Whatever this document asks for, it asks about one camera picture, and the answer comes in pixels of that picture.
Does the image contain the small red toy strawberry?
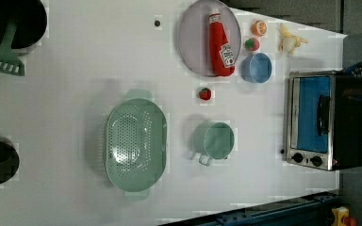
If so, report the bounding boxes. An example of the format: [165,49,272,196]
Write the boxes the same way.
[199,88,212,101]

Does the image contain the green oval colander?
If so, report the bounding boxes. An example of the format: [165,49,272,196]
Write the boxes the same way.
[105,89,167,201]

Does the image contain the red plush ketchup bottle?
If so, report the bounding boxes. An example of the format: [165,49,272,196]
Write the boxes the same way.
[208,8,235,76]

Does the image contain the grey round plate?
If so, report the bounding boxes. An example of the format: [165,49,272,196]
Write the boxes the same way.
[177,0,241,76]

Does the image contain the blue bowl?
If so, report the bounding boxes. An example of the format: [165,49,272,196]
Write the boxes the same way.
[241,53,272,83]

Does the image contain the pink toy strawberry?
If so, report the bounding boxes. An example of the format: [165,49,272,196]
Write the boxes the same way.
[244,38,260,51]

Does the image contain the orange half toy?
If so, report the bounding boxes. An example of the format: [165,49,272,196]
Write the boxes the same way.
[252,20,268,37]

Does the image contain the peeled toy banana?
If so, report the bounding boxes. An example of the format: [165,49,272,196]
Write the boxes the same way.
[279,24,308,55]

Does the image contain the black pot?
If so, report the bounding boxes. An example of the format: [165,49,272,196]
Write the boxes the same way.
[0,0,48,56]

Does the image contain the green slotted spatula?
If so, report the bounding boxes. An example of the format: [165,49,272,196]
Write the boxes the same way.
[0,19,25,76]

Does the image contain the yellow red emergency button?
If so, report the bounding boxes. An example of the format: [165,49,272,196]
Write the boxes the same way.
[331,206,357,226]

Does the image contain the green cup with handle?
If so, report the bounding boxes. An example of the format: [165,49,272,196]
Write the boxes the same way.
[192,121,235,167]

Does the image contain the blue metal frame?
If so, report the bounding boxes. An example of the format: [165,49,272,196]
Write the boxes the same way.
[161,192,341,226]

